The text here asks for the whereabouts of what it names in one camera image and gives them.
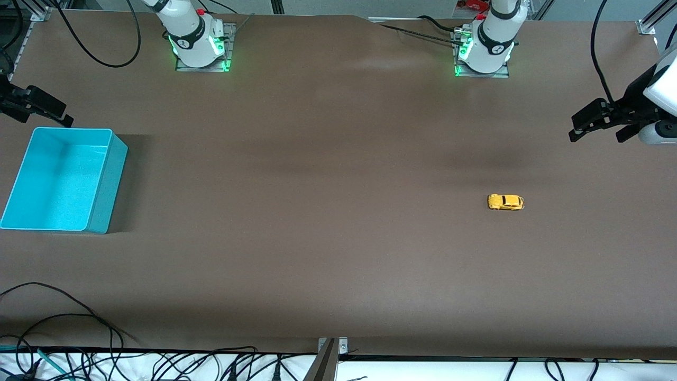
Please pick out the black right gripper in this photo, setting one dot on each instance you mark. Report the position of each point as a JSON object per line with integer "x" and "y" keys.
{"x": 11, "y": 101}

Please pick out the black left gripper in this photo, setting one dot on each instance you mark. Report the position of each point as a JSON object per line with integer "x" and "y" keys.
{"x": 633, "y": 101}

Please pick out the yellow beetle toy car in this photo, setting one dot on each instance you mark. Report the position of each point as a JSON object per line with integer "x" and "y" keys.
{"x": 505, "y": 202}

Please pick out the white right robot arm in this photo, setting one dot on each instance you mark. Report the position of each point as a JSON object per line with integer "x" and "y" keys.
{"x": 185, "y": 29}

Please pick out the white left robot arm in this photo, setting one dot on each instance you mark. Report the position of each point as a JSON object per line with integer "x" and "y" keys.
{"x": 494, "y": 39}

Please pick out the teal plastic bin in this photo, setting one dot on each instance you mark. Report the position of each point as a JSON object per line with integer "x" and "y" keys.
{"x": 53, "y": 180}

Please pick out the red object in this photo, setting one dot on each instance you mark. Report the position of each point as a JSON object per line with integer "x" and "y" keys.
{"x": 476, "y": 5}

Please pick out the brown table mat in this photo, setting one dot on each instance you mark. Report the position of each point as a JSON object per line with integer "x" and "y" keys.
{"x": 338, "y": 238}

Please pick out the black power plug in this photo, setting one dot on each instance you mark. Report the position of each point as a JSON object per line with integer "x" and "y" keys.
{"x": 277, "y": 371}
{"x": 231, "y": 373}

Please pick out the aluminium frame profile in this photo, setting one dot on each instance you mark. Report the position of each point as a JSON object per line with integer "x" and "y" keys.
{"x": 649, "y": 25}
{"x": 542, "y": 8}
{"x": 39, "y": 15}

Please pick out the silver metal bracket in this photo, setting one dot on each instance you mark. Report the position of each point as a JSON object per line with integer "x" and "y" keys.
{"x": 342, "y": 345}

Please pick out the dark grey camera pole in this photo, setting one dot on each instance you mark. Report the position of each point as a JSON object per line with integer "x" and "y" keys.
{"x": 323, "y": 365}

